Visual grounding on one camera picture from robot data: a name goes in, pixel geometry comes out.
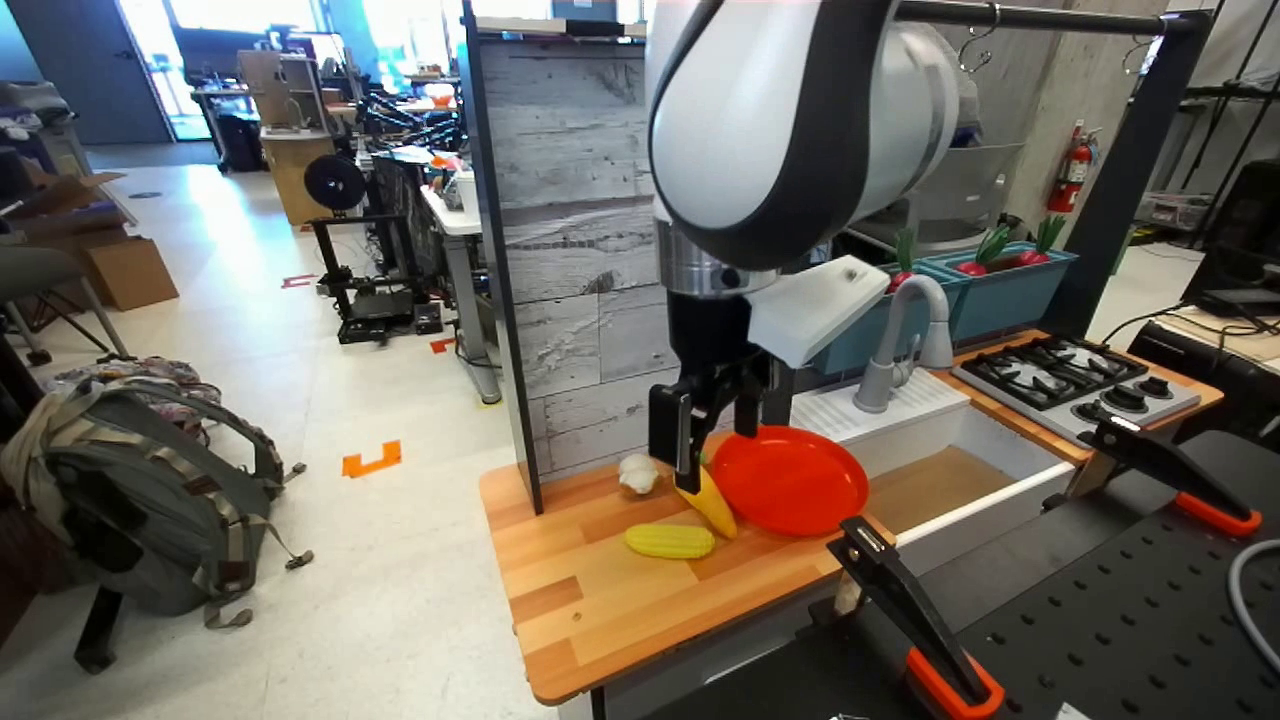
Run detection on orange toy carrot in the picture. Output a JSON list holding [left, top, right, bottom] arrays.
[[672, 464, 738, 545]]

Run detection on black orange-tipped bar clamp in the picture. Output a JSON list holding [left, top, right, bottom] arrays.
[[825, 518, 1011, 720], [1073, 413, 1269, 545]]

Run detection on wooden cabinet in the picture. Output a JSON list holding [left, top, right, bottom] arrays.
[[235, 48, 334, 232]]

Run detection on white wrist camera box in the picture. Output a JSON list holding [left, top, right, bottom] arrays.
[[744, 251, 894, 374]]

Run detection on gray wood-pattern backsplash panel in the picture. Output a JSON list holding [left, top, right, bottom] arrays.
[[462, 12, 802, 521]]

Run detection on white toy sink basin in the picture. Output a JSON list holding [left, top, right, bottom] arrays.
[[787, 368, 1081, 554]]

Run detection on gray toy faucet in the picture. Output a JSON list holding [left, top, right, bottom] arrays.
[[851, 272, 957, 417]]

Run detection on white toy garlic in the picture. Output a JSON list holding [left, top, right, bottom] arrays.
[[615, 452, 672, 500]]

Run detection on black perforated board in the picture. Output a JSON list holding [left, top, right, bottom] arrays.
[[637, 424, 1280, 720]]

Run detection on gray backpack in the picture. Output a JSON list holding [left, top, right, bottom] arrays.
[[0, 352, 321, 633]]

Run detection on black computer monitor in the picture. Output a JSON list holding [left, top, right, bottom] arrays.
[[1193, 158, 1280, 321]]

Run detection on black toy stove burners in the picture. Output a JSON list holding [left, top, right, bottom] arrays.
[[957, 334, 1203, 446]]

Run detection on wooden toy kitchen counter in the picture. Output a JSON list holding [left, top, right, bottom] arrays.
[[477, 434, 911, 708]]

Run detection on green red toy radish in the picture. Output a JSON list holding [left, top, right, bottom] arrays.
[[957, 222, 1025, 281], [1017, 214, 1073, 272]]

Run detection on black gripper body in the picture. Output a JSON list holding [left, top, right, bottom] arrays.
[[659, 287, 796, 402]]

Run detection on red fire extinguisher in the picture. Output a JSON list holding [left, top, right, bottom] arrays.
[[1047, 122, 1100, 216]]

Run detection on yellow toy vegetable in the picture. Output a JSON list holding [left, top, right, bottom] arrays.
[[620, 521, 721, 564]]

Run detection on red plastic plate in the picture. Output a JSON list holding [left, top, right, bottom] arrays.
[[702, 424, 870, 545]]

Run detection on white cable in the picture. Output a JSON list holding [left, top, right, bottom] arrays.
[[1222, 538, 1280, 637]]

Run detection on blue planter box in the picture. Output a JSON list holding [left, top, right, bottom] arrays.
[[917, 243, 1081, 347], [802, 311, 923, 384]]

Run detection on white desk gray legs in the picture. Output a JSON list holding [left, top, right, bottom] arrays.
[[416, 171, 509, 407]]

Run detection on orange floor bracket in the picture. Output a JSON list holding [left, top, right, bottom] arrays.
[[339, 435, 408, 485]]

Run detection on black metal frame post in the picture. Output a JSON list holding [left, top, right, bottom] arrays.
[[1035, 10, 1214, 346]]

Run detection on cardboard box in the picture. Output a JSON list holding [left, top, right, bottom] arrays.
[[79, 232, 185, 316]]

